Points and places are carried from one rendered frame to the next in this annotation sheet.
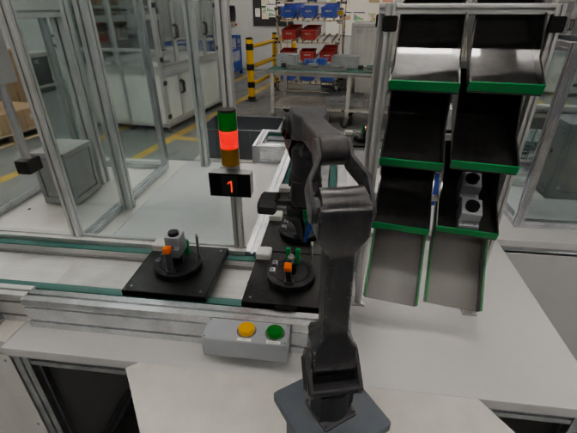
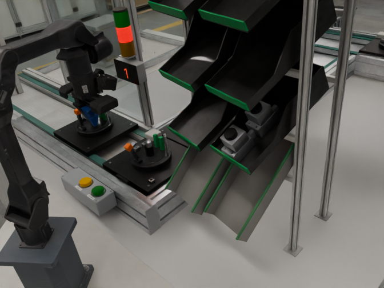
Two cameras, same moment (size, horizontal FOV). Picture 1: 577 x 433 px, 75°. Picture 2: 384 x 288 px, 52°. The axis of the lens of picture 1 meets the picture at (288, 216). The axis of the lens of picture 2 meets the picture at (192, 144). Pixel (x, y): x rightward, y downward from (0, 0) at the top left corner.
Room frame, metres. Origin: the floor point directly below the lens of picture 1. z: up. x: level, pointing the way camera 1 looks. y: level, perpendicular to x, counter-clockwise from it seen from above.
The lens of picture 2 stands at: (0.14, -0.82, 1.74)
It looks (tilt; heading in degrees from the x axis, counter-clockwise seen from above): 34 degrees down; 40
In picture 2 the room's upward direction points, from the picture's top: 7 degrees counter-clockwise
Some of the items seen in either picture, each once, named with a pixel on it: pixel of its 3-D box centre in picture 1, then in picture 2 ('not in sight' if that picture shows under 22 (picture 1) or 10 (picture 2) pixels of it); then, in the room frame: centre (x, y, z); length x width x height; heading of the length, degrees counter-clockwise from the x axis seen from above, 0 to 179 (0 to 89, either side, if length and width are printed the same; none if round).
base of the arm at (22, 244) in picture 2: (332, 395); (34, 229); (0.41, -0.07, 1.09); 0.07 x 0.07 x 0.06; 29
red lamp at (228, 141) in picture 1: (228, 138); (124, 33); (1.02, 0.17, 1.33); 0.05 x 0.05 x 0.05
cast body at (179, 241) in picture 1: (176, 240); not in sight; (0.93, 0.33, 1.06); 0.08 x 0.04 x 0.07; 173
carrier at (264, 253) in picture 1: (291, 265); (149, 148); (0.88, -0.01, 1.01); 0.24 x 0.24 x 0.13; 83
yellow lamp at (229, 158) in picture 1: (229, 155); (127, 47); (1.02, 0.17, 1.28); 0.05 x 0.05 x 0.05
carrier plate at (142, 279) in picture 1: (179, 270); (95, 129); (0.92, 0.33, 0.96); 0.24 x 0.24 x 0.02; 83
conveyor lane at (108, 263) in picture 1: (197, 279); (109, 140); (0.94, 0.29, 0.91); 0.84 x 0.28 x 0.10; 83
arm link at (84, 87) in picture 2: (305, 192); (84, 86); (0.68, -0.03, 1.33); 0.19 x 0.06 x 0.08; 83
